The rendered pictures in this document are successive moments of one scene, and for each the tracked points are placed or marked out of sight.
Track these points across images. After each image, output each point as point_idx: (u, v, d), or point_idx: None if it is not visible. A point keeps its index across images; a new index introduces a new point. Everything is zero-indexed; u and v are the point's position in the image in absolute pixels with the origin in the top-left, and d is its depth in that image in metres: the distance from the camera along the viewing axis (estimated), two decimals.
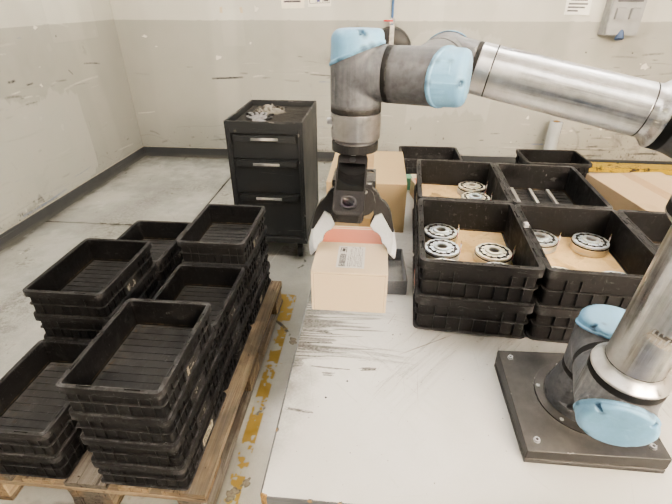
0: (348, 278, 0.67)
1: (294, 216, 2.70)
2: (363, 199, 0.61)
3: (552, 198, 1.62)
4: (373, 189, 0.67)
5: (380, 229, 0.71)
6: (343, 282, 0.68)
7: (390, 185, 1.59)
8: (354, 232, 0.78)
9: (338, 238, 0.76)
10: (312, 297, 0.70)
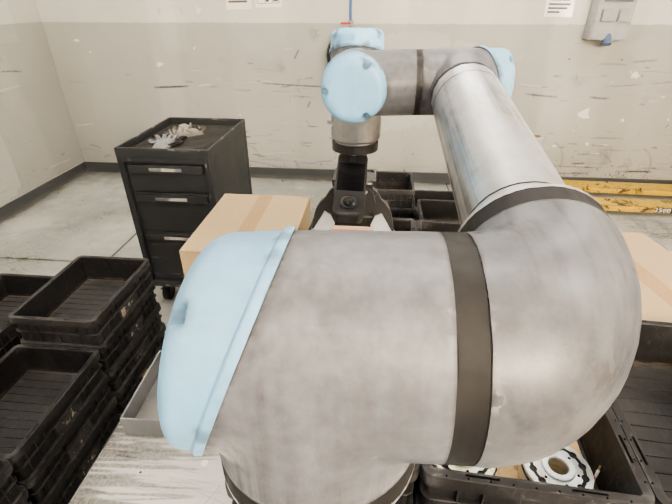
0: None
1: None
2: (363, 199, 0.61)
3: None
4: (373, 189, 0.67)
5: (380, 229, 0.71)
6: None
7: None
8: None
9: None
10: None
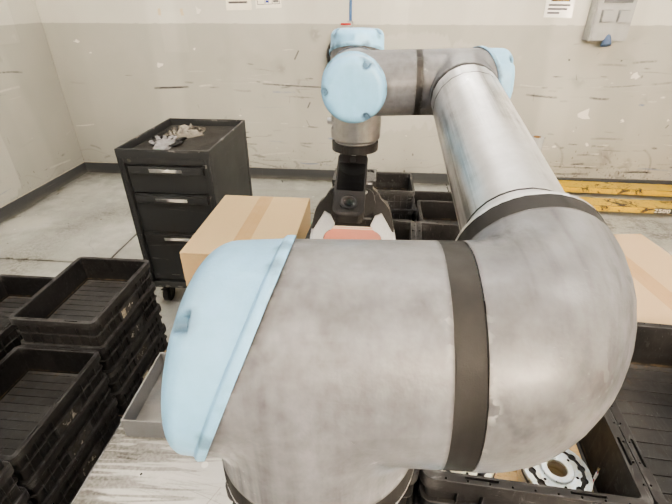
0: None
1: None
2: (363, 199, 0.61)
3: None
4: (373, 189, 0.67)
5: (380, 229, 0.71)
6: None
7: None
8: (354, 232, 0.78)
9: (338, 238, 0.76)
10: None
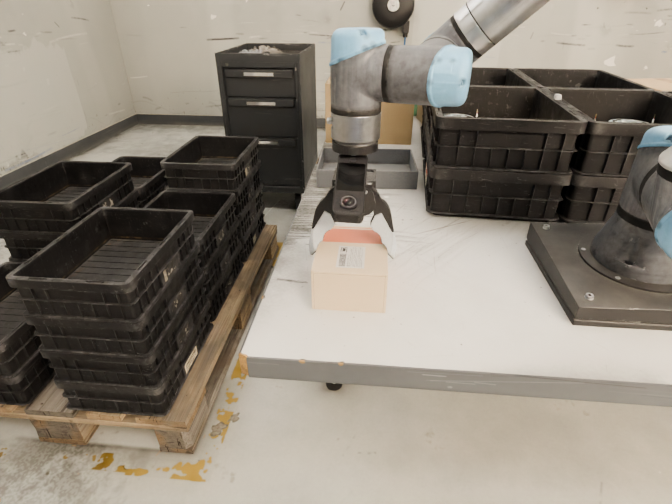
0: (348, 278, 0.67)
1: (291, 162, 2.53)
2: (363, 199, 0.61)
3: None
4: (373, 189, 0.67)
5: (380, 229, 0.71)
6: (343, 282, 0.68)
7: None
8: (354, 232, 0.78)
9: (338, 238, 0.76)
10: (312, 297, 0.70)
